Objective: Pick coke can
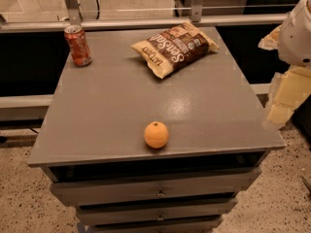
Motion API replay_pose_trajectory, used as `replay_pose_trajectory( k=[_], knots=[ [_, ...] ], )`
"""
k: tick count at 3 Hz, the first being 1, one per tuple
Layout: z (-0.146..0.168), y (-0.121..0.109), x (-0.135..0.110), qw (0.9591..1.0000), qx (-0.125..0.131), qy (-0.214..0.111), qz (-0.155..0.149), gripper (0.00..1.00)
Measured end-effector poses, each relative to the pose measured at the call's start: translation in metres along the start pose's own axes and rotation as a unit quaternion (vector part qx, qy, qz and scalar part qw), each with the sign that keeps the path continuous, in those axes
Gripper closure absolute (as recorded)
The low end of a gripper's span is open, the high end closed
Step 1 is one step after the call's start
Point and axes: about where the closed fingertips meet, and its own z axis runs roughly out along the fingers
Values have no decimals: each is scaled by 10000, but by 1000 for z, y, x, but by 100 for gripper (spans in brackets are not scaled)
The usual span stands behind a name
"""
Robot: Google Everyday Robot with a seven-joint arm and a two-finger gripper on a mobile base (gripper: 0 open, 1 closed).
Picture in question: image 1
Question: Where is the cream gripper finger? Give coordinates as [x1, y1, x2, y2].
[264, 65, 311, 128]
[258, 26, 281, 50]

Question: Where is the drawer with knob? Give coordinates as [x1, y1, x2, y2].
[51, 167, 261, 206]
[92, 216, 223, 233]
[77, 198, 237, 225]

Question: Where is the brown chip bag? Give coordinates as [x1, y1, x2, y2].
[131, 21, 220, 79]

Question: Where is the grey drawer cabinet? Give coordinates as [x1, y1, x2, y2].
[27, 26, 287, 233]

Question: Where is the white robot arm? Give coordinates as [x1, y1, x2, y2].
[258, 0, 311, 129]

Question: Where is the bottom drawer with knob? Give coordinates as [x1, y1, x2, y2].
[92, 216, 223, 233]

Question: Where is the metal railing frame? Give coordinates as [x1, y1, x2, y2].
[0, 4, 289, 120]

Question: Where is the orange fruit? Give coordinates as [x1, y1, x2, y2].
[144, 121, 169, 149]

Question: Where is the top drawer with knob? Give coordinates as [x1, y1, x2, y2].
[51, 167, 261, 206]

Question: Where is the middle drawer with knob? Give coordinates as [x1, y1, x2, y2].
[77, 198, 237, 225]

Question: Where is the red coke can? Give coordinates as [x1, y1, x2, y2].
[64, 25, 92, 67]

